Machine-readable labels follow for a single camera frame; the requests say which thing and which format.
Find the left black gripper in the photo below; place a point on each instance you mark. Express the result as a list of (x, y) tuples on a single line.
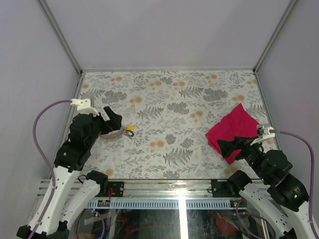
[(115, 122)]

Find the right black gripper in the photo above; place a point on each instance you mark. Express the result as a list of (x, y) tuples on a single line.
[(226, 146)]

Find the silver keyring bunch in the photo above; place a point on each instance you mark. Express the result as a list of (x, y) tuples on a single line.
[(117, 134)]

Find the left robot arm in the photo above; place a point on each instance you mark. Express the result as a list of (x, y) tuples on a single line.
[(56, 215)]

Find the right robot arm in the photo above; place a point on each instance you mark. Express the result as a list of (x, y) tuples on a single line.
[(273, 168)]

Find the pink cloth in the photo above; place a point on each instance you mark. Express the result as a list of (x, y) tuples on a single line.
[(237, 123)]

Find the floral table mat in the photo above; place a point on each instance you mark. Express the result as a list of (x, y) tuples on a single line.
[(172, 111)]

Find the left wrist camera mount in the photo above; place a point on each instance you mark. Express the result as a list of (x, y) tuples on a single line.
[(84, 107)]

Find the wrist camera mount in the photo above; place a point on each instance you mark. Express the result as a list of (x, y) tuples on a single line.
[(264, 133), (84, 107)]

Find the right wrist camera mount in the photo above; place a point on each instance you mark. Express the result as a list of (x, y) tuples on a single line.
[(264, 133)]

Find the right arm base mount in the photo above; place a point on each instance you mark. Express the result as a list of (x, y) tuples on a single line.
[(227, 188)]

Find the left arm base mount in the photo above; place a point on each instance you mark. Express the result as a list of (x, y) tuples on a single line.
[(114, 189)]

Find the aluminium front rail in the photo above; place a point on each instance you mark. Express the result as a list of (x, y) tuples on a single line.
[(166, 189)]

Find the slotted cable duct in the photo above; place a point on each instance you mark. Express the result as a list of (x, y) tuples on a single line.
[(160, 204)]

